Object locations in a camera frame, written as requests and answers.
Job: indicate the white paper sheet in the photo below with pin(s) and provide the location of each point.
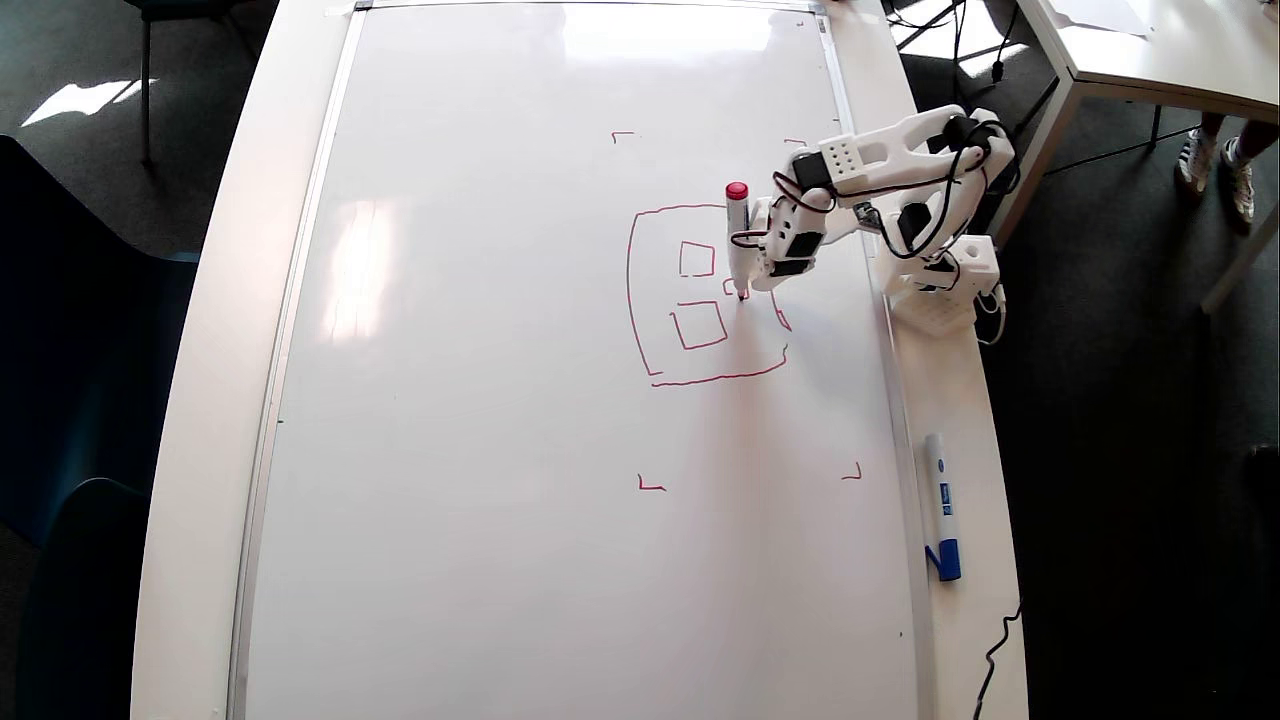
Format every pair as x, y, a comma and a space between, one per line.
1100, 15

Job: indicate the white side table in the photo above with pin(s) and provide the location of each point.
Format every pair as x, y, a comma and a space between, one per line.
1190, 55

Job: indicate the red whiteboard marker pen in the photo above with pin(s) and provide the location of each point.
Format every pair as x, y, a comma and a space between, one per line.
738, 240

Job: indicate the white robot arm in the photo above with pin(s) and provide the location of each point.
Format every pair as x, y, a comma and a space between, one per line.
890, 150

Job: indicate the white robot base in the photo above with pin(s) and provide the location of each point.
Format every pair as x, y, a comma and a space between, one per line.
950, 300

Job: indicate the dark blue chair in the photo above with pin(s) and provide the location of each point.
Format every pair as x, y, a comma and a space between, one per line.
80, 330
85, 600

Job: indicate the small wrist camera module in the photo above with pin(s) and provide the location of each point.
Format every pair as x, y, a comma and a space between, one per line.
866, 213

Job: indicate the blue whiteboard marker pen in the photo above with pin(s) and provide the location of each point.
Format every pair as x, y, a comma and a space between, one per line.
942, 500

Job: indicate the large whiteboard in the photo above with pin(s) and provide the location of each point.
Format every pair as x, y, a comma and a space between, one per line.
500, 450

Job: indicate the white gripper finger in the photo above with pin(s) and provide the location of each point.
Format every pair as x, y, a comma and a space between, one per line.
778, 281
760, 245

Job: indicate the bare lower leg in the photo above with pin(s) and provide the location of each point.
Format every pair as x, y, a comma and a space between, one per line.
1262, 138
1210, 124

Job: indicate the teal chair metal legs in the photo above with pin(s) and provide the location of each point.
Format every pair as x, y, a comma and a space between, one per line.
148, 90

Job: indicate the white black striped sneaker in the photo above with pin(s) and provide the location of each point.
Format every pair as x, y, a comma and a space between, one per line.
1240, 180
1196, 162

